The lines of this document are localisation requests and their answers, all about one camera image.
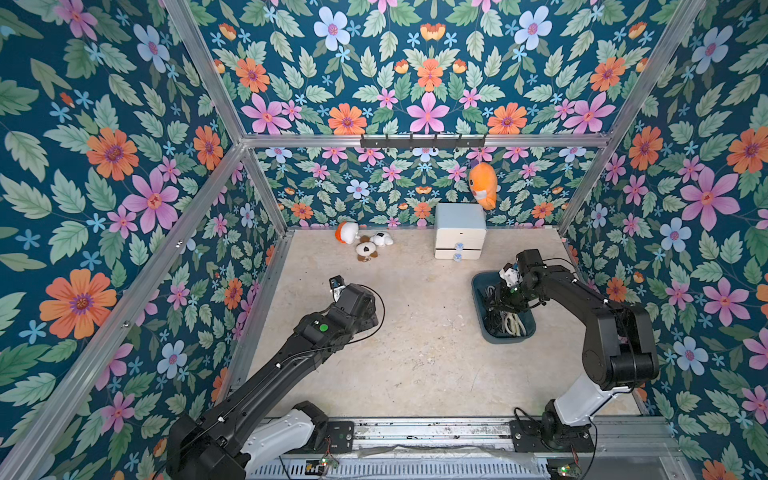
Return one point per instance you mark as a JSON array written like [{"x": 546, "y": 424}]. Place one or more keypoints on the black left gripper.
[{"x": 368, "y": 316}]

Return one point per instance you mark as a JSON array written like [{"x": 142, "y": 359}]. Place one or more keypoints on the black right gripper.
[{"x": 501, "y": 300}]

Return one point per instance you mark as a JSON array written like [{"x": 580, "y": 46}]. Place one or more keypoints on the cream kitchen scissors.
[{"x": 513, "y": 325}]

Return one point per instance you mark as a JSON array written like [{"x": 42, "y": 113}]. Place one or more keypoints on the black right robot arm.
[{"x": 619, "y": 348}]

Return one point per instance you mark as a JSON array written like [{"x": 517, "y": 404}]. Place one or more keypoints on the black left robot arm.
[{"x": 232, "y": 440}]

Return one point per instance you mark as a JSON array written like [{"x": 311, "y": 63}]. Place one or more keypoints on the teal plastic storage box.
[{"x": 498, "y": 324}]

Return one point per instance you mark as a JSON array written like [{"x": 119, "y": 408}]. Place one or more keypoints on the white brown plush dog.
[{"x": 368, "y": 246}]

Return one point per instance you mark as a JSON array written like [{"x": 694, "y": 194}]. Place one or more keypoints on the white mini drawer cabinet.
[{"x": 459, "y": 223}]

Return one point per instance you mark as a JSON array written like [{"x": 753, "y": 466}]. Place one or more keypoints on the orange plush toy hanging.
[{"x": 483, "y": 184}]

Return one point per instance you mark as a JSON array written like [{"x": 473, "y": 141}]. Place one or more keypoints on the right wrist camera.
[{"x": 524, "y": 270}]

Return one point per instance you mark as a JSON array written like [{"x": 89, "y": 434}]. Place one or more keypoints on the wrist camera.
[
  {"x": 524, "y": 270},
  {"x": 337, "y": 285}
]

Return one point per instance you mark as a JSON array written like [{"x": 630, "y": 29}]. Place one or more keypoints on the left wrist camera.
[{"x": 337, "y": 285}]

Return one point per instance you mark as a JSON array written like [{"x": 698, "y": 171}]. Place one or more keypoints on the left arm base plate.
[{"x": 333, "y": 437}]

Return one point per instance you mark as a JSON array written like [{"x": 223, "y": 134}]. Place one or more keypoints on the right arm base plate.
[{"x": 535, "y": 437}]

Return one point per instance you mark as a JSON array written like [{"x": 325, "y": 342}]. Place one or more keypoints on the black hook rail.
[{"x": 412, "y": 141}]

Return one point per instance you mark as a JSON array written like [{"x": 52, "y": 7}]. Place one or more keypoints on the metal front rail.
[{"x": 626, "y": 447}]

